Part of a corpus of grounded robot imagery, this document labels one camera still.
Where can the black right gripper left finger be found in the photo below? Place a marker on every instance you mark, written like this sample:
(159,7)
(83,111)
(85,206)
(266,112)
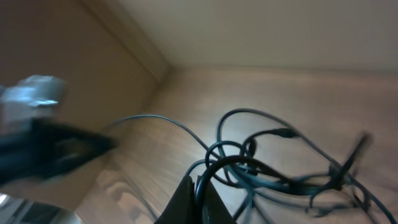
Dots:
(180,209)

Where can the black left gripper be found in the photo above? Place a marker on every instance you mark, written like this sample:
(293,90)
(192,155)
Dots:
(49,149)

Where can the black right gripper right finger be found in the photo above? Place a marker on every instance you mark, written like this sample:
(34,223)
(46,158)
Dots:
(213,209)

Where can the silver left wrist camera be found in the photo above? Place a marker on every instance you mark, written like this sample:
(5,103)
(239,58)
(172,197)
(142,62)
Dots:
(38,96)

